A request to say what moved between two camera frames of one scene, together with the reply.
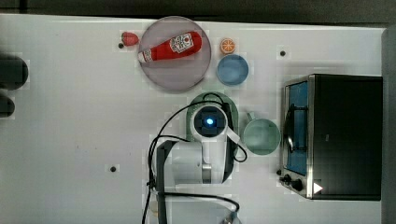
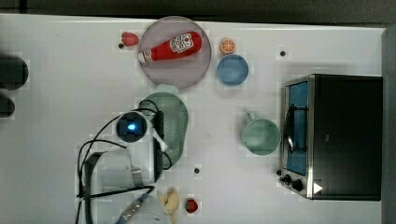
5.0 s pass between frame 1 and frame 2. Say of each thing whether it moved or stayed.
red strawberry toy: stayed
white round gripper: moved
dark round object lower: stayed
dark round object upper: stayed
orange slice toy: stayed
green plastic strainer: moved
